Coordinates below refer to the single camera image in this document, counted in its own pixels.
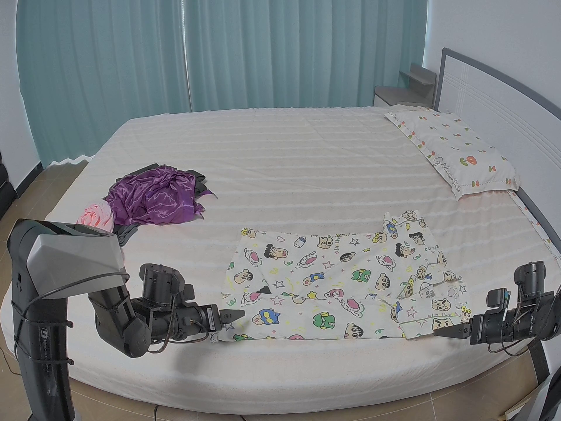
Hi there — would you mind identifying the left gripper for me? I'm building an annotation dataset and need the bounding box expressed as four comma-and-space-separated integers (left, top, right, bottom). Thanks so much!
186, 304, 224, 343

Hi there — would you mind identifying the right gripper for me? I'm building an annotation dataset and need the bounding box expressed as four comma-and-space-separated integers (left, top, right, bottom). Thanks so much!
469, 312, 509, 345

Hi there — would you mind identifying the white printed pyjama top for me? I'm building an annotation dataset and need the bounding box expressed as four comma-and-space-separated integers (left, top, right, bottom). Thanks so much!
209, 210, 472, 344

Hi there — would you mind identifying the bed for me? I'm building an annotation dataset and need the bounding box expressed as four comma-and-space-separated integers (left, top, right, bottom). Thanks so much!
0, 47, 561, 413

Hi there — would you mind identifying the dark grey garment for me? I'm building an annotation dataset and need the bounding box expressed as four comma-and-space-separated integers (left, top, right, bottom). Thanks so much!
103, 163, 218, 248

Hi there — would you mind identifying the purple garment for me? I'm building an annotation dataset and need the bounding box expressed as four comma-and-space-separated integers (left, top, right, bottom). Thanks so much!
106, 163, 207, 227

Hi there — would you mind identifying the pink garment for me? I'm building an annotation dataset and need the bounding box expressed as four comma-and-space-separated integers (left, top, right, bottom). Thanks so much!
77, 203, 115, 231

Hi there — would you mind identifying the white printed pillow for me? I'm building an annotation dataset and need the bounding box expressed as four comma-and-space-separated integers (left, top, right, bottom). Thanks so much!
384, 106, 521, 201

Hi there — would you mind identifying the grey bedside table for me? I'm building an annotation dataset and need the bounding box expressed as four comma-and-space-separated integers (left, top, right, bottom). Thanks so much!
374, 63, 437, 112

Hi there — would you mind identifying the blue-green curtain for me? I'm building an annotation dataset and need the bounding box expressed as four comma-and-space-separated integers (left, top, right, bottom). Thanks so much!
15, 0, 428, 168

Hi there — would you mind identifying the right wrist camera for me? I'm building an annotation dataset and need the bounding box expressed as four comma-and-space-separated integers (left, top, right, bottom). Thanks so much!
486, 289, 511, 312

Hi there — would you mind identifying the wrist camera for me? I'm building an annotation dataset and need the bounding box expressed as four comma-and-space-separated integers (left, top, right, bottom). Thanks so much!
486, 289, 511, 312
175, 283, 196, 310

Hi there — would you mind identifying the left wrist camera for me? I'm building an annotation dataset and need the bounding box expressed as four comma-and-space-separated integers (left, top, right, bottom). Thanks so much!
175, 283, 196, 310

